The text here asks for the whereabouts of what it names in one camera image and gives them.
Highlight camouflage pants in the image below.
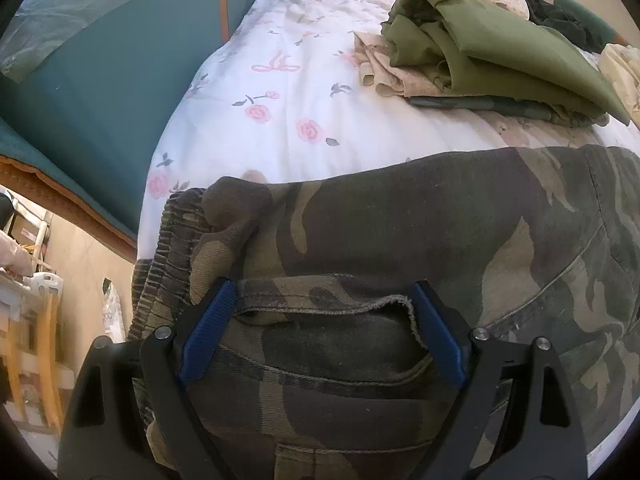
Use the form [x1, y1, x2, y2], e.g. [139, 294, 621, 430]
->
[129, 145, 639, 479]

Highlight dark green folded garment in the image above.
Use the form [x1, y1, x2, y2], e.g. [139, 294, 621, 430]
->
[408, 96, 610, 128]

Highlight cream bear print duvet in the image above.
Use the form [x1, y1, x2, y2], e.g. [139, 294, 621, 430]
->
[598, 44, 640, 128]

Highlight teal bed footboard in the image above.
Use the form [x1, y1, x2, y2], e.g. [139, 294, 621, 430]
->
[1, 0, 255, 259]

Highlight white floral bed sheet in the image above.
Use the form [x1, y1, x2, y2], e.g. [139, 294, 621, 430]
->
[138, 0, 639, 259]

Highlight olive green folded garment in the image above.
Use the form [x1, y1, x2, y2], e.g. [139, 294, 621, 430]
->
[382, 0, 630, 124]

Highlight beige folded garment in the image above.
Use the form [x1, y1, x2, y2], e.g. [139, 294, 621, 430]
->
[354, 30, 452, 100]

